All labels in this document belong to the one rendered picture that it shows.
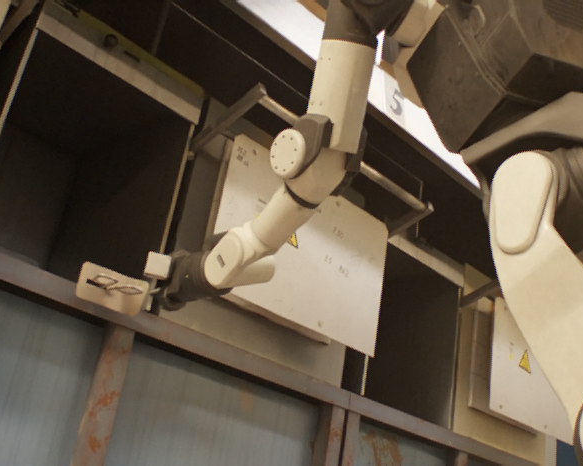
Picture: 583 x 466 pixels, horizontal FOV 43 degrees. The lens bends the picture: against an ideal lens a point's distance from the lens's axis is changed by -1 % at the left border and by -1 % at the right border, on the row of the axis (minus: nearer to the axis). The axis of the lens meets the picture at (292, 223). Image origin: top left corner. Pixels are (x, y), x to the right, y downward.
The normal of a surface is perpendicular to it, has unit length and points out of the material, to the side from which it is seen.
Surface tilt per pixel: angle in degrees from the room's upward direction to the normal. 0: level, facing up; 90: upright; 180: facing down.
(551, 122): 90
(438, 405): 90
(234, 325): 90
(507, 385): 90
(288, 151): 108
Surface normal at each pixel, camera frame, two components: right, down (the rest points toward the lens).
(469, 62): -0.88, 0.00
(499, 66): -0.78, 0.20
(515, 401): 0.70, -0.18
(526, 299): -0.41, -0.11
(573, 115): -0.62, -0.41
